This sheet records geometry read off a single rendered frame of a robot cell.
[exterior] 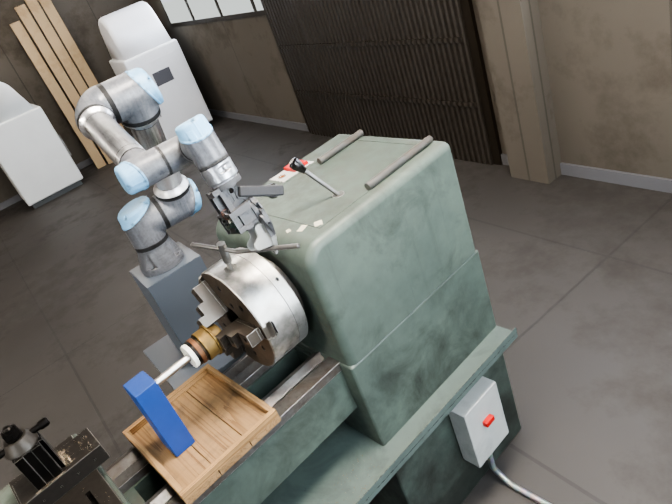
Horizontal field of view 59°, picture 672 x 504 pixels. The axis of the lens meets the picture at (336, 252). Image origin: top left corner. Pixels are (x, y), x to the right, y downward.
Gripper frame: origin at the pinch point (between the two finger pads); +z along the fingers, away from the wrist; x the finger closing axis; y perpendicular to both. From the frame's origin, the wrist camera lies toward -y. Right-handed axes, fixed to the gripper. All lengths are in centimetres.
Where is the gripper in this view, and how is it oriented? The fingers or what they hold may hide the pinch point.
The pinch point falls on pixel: (275, 247)
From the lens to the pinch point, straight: 143.1
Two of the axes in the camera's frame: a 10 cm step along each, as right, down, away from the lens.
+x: 5.7, 0.0, -8.2
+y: -6.7, 5.7, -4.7
